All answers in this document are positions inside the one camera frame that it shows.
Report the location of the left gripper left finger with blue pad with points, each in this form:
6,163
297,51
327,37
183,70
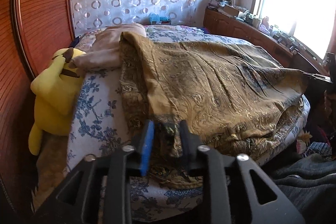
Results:
97,190

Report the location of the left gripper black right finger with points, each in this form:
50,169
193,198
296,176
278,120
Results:
235,189

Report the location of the golden brown patterned cloth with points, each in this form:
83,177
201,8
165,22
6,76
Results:
235,97

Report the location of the blue floral white bedsheet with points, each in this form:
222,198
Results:
99,127

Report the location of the pink figurine on cabinet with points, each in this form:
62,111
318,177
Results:
264,26

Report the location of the yellow plush toy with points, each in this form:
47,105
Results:
56,89

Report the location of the cardboard box on cabinet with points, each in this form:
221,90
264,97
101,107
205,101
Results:
233,11

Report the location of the wooden sideboard cabinet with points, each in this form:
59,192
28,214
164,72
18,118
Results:
219,24

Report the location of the pink beige pillow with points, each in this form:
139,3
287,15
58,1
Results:
102,47

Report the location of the blue box behind bed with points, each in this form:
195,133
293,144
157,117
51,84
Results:
155,19

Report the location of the wooden headboard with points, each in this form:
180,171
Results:
31,31

